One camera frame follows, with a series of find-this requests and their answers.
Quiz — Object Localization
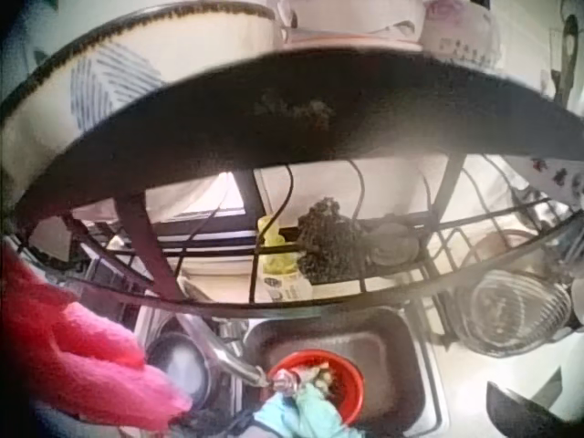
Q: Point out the dark scrubbing sponge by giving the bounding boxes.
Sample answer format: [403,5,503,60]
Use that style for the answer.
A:
[296,196,367,283]

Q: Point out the yellow dish soap bottle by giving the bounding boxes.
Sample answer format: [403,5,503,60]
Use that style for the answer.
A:
[256,214,317,303]

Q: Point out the black bowl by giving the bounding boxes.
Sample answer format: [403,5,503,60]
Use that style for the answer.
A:
[485,380,584,438]

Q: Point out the steel pan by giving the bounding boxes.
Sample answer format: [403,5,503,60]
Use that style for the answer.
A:
[144,329,216,408]

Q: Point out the white leaf print bowl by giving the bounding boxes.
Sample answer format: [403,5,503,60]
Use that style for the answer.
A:
[0,0,280,186]

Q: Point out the teal cloth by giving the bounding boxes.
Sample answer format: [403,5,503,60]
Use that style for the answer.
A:
[252,381,353,438]

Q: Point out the chrome sink faucet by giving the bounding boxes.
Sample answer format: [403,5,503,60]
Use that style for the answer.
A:
[174,313,298,394]

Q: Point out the white bowl with pink rim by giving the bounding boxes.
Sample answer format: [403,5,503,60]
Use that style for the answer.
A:
[273,0,426,52]

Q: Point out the black metal dish rack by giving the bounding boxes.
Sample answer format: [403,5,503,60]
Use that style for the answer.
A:
[11,47,584,320]

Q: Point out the white floral plate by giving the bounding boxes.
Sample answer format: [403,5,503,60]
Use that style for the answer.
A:
[499,153,584,204]

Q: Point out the red plastic bowl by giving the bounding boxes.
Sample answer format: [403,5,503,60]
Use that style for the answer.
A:
[267,348,367,426]

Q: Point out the hanging metal ladle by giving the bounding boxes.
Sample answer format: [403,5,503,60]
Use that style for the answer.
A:
[548,0,584,107]

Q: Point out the white floral cup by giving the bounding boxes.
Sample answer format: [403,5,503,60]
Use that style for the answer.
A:
[422,0,503,72]

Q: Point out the red towel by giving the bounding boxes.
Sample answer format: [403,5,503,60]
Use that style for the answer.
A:
[0,249,193,431]

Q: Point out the stainless steel sink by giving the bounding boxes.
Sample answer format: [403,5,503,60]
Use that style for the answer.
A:
[240,304,454,438]

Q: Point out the ribbed glass bowl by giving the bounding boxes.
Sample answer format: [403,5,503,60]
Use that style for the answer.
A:
[454,267,575,360]

